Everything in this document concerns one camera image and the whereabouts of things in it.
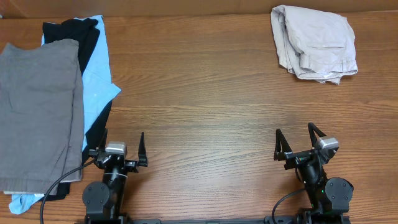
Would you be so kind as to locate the light blue shirt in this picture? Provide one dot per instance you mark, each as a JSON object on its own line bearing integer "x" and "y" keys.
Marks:
{"x": 98, "y": 81}

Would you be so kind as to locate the black garment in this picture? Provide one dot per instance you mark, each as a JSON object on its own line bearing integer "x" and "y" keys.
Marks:
{"x": 81, "y": 40}

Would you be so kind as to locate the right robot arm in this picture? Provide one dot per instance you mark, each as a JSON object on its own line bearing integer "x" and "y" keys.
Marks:
{"x": 329, "y": 198}

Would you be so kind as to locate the grey shorts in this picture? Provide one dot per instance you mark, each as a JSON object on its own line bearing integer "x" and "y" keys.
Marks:
{"x": 42, "y": 123}

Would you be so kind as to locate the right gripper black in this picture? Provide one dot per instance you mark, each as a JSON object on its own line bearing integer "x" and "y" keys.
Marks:
{"x": 283, "y": 152}

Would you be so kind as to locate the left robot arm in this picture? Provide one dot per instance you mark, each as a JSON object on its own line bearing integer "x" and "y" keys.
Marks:
{"x": 103, "y": 199}

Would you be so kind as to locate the beige folded trousers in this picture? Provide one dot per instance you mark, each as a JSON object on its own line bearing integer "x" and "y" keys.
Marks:
{"x": 312, "y": 44}

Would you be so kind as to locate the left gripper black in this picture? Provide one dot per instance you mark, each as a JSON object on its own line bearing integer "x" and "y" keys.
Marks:
{"x": 133, "y": 165}

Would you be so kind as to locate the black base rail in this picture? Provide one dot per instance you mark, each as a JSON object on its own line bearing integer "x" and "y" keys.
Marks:
{"x": 265, "y": 220}

